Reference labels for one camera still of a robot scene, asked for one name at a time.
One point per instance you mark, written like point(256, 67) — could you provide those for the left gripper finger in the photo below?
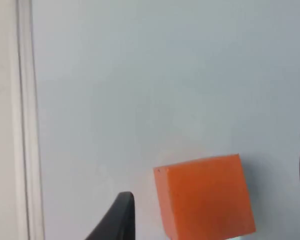
point(120, 220)

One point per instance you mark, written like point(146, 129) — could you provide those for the grey-framed whiteboard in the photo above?
point(165, 87)

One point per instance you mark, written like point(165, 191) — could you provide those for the orange cube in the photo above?
point(205, 197)

